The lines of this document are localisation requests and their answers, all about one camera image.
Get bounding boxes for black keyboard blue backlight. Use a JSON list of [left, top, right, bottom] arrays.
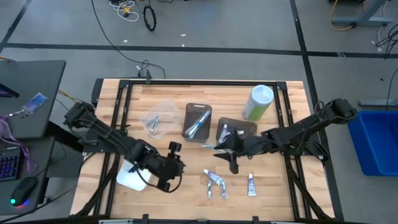
[[0, 146, 21, 183]]

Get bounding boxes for black computer mouse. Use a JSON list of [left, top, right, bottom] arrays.
[[10, 176, 39, 208]]

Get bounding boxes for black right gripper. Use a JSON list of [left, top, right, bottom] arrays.
[[213, 132, 274, 175]]

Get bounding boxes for clear plastic bag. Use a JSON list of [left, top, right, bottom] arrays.
[[139, 99, 183, 140]]

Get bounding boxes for tangled black cables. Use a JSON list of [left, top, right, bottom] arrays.
[[375, 23, 398, 60]]

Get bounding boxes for purple lanyard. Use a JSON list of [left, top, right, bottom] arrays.
[[0, 114, 32, 174]]

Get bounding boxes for smoky grey narrow bin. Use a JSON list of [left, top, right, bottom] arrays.
[[181, 102, 213, 144]]

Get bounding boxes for dark grey desk panel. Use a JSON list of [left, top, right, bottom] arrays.
[[0, 136, 56, 216]]

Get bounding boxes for yellow wires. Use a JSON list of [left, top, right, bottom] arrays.
[[57, 88, 78, 104]]

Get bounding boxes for white plastic bin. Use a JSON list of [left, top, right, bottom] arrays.
[[116, 159, 154, 192]]

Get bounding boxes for white green wipes canister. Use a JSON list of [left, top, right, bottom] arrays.
[[241, 83, 275, 122]]

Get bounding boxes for smoky grey wide bin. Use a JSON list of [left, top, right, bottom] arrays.
[[215, 116, 259, 144]]

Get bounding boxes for blue white toothbrush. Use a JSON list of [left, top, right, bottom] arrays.
[[200, 142, 233, 154], [189, 110, 212, 138], [185, 116, 206, 139]]

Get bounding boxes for white blue toothpaste tube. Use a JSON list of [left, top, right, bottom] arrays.
[[247, 172, 258, 198], [218, 123, 231, 143], [203, 168, 225, 187]]

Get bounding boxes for thin black floor cable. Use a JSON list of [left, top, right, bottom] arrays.
[[385, 67, 398, 112]]

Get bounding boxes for coiled black cable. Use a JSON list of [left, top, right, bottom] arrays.
[[142, 4, 157, 32]]

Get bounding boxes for black device purple edge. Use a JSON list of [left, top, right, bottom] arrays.
[[0, 83, 20, 99]]

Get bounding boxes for yellow floor cable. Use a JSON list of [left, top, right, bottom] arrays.
[[329, 0, 365, 32]]

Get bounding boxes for blue plastic tote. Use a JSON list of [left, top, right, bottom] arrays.
[[347, 110, 398, 177]]

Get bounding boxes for black aluminium table frame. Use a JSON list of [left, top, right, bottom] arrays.
[[70, 77, 345, 224]]

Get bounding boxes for grey metal stand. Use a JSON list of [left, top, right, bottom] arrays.
[[330, 0, 394, 27]]

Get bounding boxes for blue badge card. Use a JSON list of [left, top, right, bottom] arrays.
[[22, 92, 49, 114]]

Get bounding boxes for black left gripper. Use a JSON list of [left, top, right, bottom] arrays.
[[148, 141, 187, 193]]

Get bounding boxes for long black floor cable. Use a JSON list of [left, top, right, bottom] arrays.
[[90, 0, 167, 79]]

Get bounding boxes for white cable bundle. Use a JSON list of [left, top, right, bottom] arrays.
[[108, 0, 140, 23]]

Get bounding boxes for black desk top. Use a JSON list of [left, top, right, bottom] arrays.
[[0, 60, 67, 139]]

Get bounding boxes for grey metal bar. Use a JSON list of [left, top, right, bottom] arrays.
[[358, 98, 398, 108]]

